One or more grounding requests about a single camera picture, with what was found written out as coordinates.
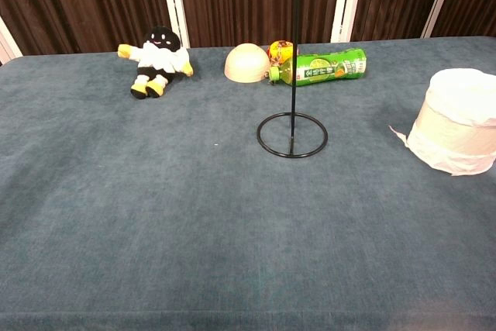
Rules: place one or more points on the black and white plush doll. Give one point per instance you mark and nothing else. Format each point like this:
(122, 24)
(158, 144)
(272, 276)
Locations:
(157, 57)

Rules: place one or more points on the blue table cloth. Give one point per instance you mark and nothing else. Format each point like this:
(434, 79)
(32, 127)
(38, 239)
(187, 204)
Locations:
(155, 211)

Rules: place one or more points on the white toilet paper roll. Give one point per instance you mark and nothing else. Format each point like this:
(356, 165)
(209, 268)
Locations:
(453, 125)

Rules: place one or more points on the beige bowl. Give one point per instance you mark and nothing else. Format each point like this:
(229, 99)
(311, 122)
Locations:
(246, 63)

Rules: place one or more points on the green snack packet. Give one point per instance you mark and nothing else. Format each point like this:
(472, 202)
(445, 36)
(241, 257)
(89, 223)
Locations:
(329, 67)

